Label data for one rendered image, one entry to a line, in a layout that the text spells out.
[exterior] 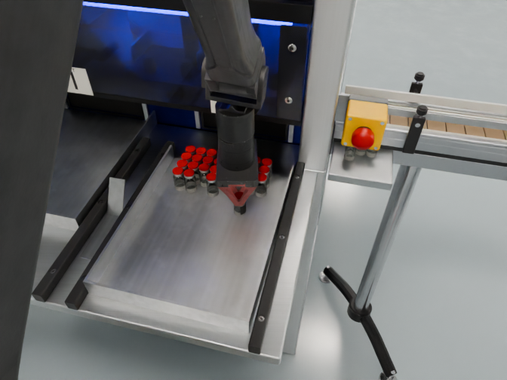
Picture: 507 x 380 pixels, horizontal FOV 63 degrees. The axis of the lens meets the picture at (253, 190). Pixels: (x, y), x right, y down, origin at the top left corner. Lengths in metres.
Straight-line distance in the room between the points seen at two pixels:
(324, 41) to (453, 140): 0.38
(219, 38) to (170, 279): 0.40
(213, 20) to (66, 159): 0.62
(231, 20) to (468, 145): 0.66
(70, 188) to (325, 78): 0.53
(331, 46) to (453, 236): 1.49
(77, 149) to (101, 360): 0.90
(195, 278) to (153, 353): 0.96
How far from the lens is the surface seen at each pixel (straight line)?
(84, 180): 0.89
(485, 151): 0.97
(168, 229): 0.76
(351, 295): 1.58
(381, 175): 0.88
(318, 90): 0.75
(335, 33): 0.70
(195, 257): 0.71
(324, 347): 1.61
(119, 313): 0.68
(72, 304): 0.69
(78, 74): 0.92
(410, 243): 1.96
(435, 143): 0.95
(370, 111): 0.78
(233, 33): 0.42
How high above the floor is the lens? 1.45
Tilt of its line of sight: 45 degrees down
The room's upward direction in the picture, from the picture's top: straight up
